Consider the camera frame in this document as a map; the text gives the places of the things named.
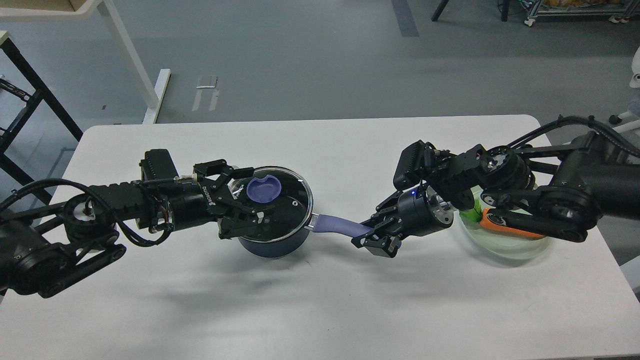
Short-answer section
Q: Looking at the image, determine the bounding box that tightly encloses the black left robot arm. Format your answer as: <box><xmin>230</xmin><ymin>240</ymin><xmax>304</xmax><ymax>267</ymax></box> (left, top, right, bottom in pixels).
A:
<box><xmin>0</xmin><ymin>149</ymin><xmax>274</xmax><ymax>299</ymax></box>

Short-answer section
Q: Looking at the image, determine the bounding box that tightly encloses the metal wheeled cart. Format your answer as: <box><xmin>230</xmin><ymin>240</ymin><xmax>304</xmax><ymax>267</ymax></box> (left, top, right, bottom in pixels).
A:
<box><xmin>521</xmin><ymin>0</ymin><xmax>639</xmax><ymax>27</ymax></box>

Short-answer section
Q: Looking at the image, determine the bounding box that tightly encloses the blue saucepan with handle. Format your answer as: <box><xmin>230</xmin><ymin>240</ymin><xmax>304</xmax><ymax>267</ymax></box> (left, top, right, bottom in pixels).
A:
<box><xmin>235</xmin><ymin>166</ymin><xmax>373</xmax><ymax>259</ymax></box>

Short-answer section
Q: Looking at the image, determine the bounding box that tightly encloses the white desk frame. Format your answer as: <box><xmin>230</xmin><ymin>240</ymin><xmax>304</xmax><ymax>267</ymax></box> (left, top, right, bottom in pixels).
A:
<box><xmin>0</xmin><ymin>0</ymin><xmax>172</xmax><ymax>125</ymax></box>

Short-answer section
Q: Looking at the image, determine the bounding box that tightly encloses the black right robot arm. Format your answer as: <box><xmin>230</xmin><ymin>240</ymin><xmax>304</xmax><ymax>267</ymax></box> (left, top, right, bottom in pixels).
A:
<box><xmin>351</xmin><ymin>116</ymin><xmax>639</xmax><ymax>258</ymax></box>

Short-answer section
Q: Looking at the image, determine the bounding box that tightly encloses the white office chair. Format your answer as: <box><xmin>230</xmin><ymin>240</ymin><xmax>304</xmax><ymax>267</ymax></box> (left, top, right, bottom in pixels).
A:
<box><xmin>608</xmin><ymin>46</ymin><xmax>640</xmax><ymax>136</ymax></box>

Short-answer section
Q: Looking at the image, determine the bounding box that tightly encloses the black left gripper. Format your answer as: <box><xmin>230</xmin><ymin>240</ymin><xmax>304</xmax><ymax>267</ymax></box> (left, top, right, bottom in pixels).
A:
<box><xmin>170</xmin><ymin>159</ymin><xmax>268</xmax><ymax>239</ymax></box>

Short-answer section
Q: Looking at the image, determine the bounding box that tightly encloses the orange toy carrot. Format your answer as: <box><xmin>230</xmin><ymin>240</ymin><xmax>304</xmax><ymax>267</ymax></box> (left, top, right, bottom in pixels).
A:
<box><xmin>458</xmin><ymin>207</ymin><xmax>546</xmax><ymax>240</ymax></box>

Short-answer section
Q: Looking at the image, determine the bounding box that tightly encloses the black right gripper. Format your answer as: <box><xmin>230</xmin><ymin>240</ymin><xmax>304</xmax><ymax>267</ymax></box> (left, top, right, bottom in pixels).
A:
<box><xmin>350</xmin><ymin>186</ymin><xmax>454</xmax><ymax>258</ymax></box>

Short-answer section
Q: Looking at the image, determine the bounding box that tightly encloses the glass pot lid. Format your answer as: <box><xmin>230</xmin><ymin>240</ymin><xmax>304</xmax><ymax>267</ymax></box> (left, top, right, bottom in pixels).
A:
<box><xmin>230</xmin><ymin>166</ymin><xmax>314</xmax><ymax>244</ymax></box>

